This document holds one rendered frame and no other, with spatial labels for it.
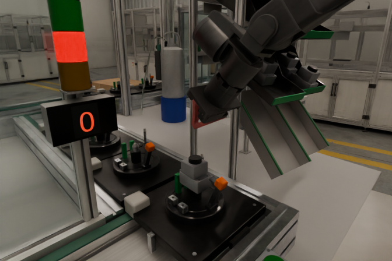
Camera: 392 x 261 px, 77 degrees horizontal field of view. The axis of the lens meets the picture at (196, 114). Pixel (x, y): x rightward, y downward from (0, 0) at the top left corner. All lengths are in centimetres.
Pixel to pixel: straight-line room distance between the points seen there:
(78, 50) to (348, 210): 83
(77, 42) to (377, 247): 81
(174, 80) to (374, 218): 108
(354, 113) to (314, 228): 377
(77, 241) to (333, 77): 414
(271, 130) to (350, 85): 366
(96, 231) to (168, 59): 103
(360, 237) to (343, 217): 8
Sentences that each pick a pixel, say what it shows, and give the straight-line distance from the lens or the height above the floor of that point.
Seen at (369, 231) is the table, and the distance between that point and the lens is 86.
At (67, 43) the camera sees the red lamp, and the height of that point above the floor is 134.
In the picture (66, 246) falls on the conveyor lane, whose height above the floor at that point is 95.
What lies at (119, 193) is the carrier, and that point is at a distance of 69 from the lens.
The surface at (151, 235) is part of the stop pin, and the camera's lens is 57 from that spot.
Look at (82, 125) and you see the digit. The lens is 50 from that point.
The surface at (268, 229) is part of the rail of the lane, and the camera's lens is 61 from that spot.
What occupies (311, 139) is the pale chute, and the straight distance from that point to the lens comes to 93.
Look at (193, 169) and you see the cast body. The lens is 54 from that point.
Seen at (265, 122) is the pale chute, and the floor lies 110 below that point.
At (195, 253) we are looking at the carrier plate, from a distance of 52.
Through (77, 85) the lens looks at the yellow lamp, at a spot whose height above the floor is 127.
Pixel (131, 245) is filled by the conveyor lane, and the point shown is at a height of 92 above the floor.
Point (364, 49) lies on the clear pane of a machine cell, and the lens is 436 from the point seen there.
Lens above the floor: 135
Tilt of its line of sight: 17 degrees down
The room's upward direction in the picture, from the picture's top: straight up
